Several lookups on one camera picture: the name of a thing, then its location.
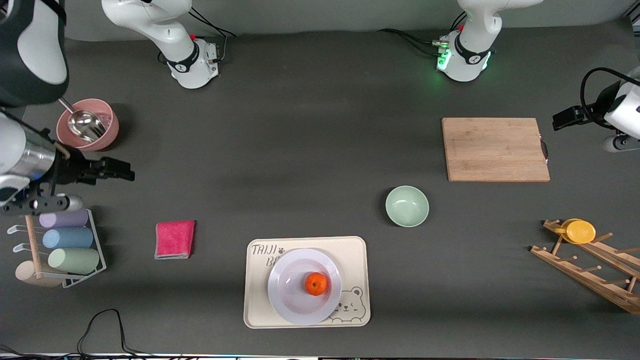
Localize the white round plate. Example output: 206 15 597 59
267 248 343 327

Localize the orange fruit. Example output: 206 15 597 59
305 272 328 297

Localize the pink bowl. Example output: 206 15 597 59
56 98 120 152

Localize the metal scoop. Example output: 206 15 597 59
57 97 107 143

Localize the purple cup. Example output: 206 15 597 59
39 210 90 229

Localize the blue cup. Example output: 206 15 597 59
42 227 94 250

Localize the wooden cutting board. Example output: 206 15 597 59
442 117 551 183

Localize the pink folded cloth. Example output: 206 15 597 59
154 220 196 260

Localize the wooden rack rod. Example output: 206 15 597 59
25 214 44 280

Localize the green cup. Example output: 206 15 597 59
48 248 100 275

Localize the beige cup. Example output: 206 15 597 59
15 261 63 288

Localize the wooden dish rack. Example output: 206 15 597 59
530 219 640 315

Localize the pale green bowl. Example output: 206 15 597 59
385 185 430 228

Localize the beige bear print tray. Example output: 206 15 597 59
243 236 372 329

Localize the white wire cup rack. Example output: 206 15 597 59
7 209 107 289

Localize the black floor cable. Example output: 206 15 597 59
0 308 201 360

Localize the black right arm base cable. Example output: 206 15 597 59
159 5 239 63

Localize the black arm base cable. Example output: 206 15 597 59
159 5 239 63
377 10 468 57

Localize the black left arm base cable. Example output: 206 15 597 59
377 10 468 57

